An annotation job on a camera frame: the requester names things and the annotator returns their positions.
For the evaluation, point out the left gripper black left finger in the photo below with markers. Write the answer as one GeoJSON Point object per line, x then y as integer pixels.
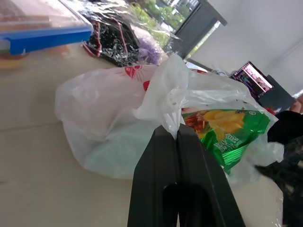
{"type": "Point", "coordinates": [151, 177]}

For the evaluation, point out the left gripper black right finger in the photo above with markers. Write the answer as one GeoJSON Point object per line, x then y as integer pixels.
{"type": "Point", "coordinates": [213, 201]}

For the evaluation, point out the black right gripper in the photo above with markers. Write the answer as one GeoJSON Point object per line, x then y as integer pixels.
{"type": "Point", "coordinates": [294, 184]}

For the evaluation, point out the green chips bag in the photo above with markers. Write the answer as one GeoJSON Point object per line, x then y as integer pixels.
{"type": "Point", "coordinates": [236, 142]}

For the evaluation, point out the white red-printed plastic bag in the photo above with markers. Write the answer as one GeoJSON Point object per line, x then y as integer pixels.
{"type": "Point", "coordinates": [94, 106]}

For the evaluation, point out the open black laptop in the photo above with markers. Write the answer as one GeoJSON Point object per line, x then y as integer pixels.
{"type": "Point", "coordinates": [255, 80]}

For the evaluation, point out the purple plush item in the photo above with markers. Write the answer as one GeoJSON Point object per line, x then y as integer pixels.
{"type": "Point", "coordinates": [149, 53]}

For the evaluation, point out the clear plastic bag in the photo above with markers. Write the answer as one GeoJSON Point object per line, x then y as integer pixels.
{"type": "Point", "coordinates": [165, 35]}

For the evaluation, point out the clear blue-lidded food container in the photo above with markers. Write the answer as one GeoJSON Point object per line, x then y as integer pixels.
{"type": "Point", "coordinates": [47, 37]}

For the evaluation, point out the dark grey wall column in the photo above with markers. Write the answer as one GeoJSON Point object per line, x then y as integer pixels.
{"type": "Point", "coordinates": [201, 28]}

